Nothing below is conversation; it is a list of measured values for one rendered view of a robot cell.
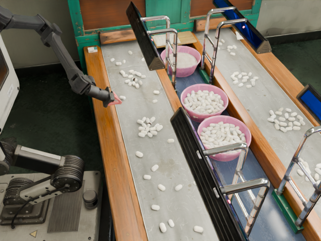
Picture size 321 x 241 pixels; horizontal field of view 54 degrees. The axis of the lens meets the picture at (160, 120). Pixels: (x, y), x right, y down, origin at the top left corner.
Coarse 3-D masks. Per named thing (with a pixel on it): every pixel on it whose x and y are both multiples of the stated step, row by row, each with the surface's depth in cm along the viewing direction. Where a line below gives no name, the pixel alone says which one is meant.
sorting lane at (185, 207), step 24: (120, 48) 219; (144, 72) 199; (144, 96) 183; (120, 120) 168; (168, 120) 168; (144, 144) 156; (168, 144) 156; (144, 168) 146; (168, 168) 146; (144, 192) 137; (168, 192) 137; (192, 192) 137; (144, 216) 129; (168, 216) 129; (192, 216) 129; (168, 240) 121; (192, 240) 121; (216, 240) 121
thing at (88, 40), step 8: (248, 16) 235; (256, 16) 237; (176, 24) 224; (184, 24) 226; (192, 24) 228; (256, 24) 242; (200, 32) 236; (80, 40) 214; (88, 40) 215; (96, 40) 217; (136, 40) 227; (80, 48) 218; (80, 56) 222; (88, 96) 251
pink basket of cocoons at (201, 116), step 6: (198, 84) 186; (204, 84) 186; (186, 90) 183; (198, 90) 188; (210, 90) 187; (216, 90) 184; (222, 90) 182; (186, 96) 185; (222, 96) 182; (186, 108) 171; (192, 114) 172; (198, 114) 168; (204, 114) 167; (210, 114) 167; (216, 114) 170; (198, 120) 175
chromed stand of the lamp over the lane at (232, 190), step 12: (240, 144) 106; (240, 156) 111; (240, 168) 115; (252, 180) 96; (264, 180) 96; (216, 192) 94; (228, 192) 93; (252, 192) 110; (264, 192) 100; (240, 204) 121; (252, 216) 111
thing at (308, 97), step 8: (304, 88) 132; (312, 88) 129; (296, 96) 134; (304, 96) 131; (312, 96) 128; (320, 96) 125; (304, 104) 130; (312, 104) 127; (320, 104) 124; (312, 112) 126; (320, 112) 124; (320, 120) 123
